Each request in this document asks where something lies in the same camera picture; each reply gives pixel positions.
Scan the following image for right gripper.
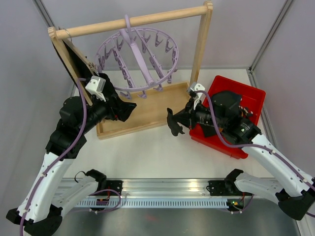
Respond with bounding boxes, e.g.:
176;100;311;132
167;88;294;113
172;96;226;129

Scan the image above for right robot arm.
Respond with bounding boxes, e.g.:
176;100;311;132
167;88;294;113
167;90;315;220

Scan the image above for red plastic bin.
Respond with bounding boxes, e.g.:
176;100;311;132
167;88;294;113
189;75;266;159

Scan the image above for white slotted cable duct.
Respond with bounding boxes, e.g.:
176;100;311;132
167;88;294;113
76;198;242;209

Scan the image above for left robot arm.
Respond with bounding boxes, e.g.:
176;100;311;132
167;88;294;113
6;73;136;236

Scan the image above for aluminium mounting rail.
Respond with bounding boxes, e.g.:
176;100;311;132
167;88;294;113
59;178;279;197

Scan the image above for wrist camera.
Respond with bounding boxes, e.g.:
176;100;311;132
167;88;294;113
85;76;106;102
187;81;205;110

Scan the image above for black sock in bin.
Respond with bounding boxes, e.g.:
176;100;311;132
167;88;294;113
200;124;217;138

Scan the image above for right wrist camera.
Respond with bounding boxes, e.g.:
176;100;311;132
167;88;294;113
187;81;205;110

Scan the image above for black sock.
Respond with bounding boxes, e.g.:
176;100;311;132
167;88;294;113
167;108;185;136
200;124;217;138

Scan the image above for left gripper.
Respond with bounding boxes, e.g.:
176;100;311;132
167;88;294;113
79;90;137;134

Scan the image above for black hanging clothes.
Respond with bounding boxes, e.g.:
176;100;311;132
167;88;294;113
51;38;109;105

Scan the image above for wooden hanger rack frame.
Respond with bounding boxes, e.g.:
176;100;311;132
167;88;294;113
48;1;213;140

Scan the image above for argyle patterned sock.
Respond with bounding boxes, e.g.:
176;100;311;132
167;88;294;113
239;106;253;118

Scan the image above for purple round clip hanger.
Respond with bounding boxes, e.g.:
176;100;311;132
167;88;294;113
94;15;179;100

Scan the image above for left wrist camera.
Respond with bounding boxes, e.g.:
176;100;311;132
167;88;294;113
85;76;106;102

